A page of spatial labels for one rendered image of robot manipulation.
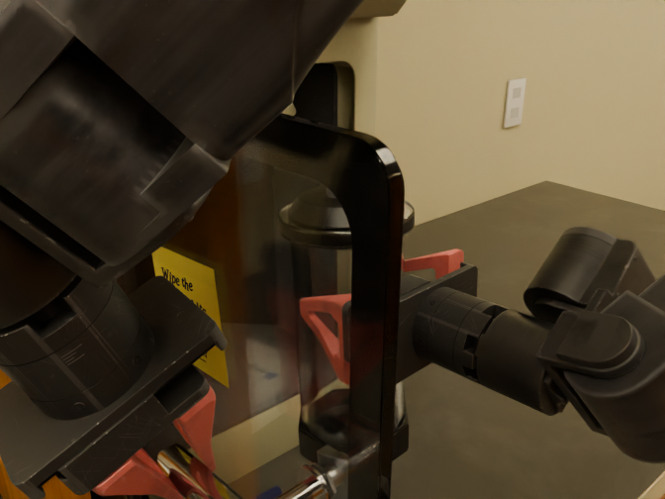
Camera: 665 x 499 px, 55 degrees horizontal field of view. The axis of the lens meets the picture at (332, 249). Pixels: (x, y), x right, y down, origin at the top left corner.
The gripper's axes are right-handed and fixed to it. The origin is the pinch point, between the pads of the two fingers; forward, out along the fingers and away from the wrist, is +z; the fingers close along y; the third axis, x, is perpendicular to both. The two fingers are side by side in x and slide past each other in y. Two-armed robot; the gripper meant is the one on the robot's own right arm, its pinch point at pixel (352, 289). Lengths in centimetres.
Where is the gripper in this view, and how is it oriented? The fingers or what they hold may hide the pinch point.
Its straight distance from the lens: 54.7
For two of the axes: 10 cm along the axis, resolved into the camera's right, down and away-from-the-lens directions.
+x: 0.5, 9.3, 3.6
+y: -7.4, 2.7, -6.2
